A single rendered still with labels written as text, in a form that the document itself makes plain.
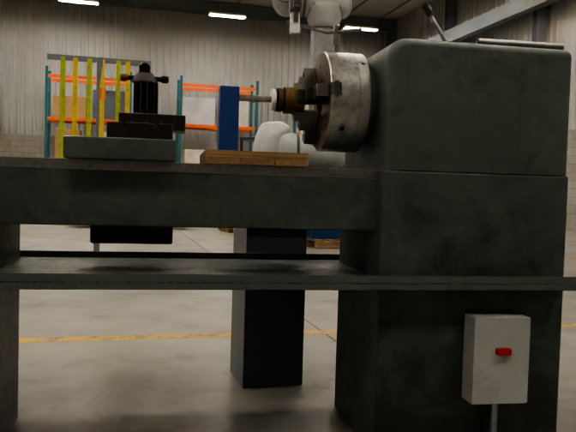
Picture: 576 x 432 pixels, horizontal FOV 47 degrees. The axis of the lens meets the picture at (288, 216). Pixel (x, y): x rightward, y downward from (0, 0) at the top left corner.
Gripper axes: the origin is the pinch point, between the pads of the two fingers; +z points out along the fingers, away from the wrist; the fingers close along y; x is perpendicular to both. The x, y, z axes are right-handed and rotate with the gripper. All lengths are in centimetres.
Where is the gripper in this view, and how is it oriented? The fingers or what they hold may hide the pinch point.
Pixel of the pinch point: (295, 23)
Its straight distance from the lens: 225.6
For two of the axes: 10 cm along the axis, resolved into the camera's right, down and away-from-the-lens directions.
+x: 9.8, 0.2, 1.8
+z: -0.2, 10.0, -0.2
